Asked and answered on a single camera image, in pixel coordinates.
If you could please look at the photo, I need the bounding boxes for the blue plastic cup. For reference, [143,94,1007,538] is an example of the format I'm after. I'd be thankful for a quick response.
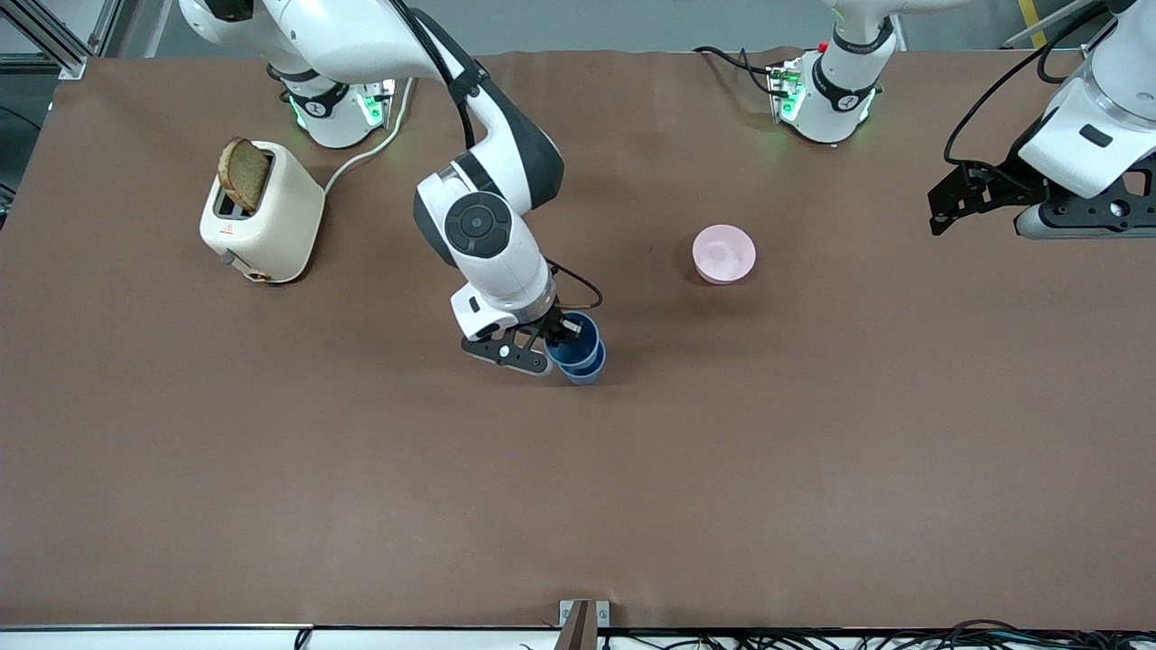
[545,311,602,372]
[564,341,607,387]

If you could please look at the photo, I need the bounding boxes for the pink bowl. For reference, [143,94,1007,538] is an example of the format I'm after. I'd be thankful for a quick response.
[692,224,758,286]

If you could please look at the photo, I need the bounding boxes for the cream white toaster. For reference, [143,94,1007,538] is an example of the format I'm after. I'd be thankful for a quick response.
[199,140,326,285]

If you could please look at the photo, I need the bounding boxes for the brown toast slice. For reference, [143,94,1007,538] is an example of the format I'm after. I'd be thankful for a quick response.
[218,137,272,214]

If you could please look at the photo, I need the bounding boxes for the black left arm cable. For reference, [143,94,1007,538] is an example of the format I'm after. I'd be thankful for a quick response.
[944,0,1121,172]

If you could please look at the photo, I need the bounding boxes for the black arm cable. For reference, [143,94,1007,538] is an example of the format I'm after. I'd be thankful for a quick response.
[944,0,1121,172]
[388,0,604,313]

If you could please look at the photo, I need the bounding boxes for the aluminium frame profile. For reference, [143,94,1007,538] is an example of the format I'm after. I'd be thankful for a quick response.
[0,0,123,80]
[998,0,1107,51]

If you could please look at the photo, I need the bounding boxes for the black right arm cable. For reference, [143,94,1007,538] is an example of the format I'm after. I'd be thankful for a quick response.
[388,0,604,313]

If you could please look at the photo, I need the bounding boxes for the white toaster power cable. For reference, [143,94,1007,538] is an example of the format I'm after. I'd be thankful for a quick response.
[322,77,416,196]

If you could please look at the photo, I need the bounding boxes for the black left base cable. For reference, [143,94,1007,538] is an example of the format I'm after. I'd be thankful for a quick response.
[693,44,779,97]

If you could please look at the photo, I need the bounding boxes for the metal mount bracket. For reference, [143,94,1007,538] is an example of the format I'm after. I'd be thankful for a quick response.
[558,599,611,650]

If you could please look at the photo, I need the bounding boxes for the black cable bundle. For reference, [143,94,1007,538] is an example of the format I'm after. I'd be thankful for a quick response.
[294,618,1156,650]

